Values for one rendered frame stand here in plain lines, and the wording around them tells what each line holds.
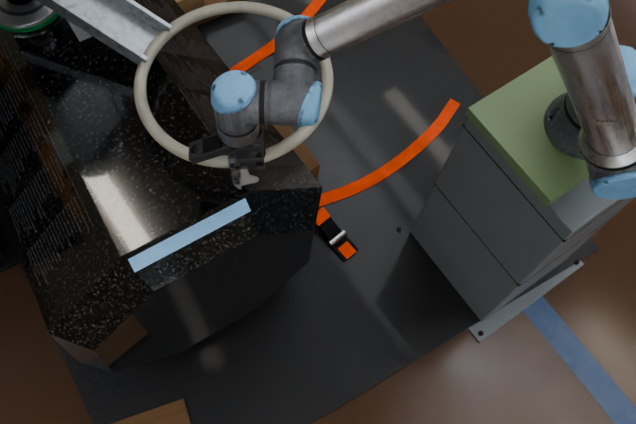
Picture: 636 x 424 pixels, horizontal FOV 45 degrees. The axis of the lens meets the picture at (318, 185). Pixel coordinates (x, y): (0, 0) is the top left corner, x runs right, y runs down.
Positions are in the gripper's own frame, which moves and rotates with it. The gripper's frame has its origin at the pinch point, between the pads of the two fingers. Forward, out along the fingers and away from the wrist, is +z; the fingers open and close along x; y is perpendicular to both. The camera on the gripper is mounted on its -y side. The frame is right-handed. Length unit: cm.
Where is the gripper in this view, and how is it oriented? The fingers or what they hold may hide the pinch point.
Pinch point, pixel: (236, 174)
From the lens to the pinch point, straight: 182.9
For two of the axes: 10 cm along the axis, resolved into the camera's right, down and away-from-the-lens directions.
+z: -0.1, 4.6, 8.9
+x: -0.6, -8.9, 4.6
